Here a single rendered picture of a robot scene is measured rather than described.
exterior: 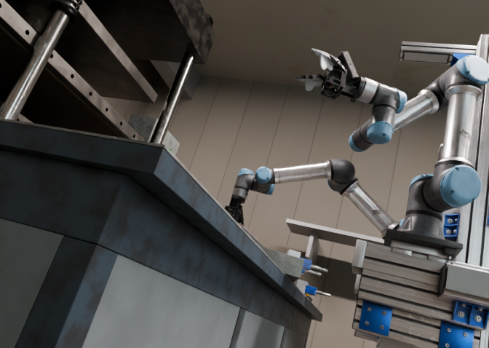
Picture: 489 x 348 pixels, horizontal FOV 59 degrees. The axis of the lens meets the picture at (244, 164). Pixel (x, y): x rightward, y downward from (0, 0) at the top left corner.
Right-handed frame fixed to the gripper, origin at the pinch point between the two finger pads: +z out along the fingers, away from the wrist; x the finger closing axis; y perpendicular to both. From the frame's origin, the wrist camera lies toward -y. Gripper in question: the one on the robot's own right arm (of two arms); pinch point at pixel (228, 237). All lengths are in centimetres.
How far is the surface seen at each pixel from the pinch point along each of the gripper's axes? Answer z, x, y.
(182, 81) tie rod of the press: -64, -35, 34
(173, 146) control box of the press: -43, -47, 0
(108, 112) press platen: -26, -41, 66
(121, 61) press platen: -50, -44, 68
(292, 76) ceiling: -211, -47, -171
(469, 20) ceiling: -211, 102, -79
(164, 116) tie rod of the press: -43, -36, 35
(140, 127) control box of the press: -40, -54, 25
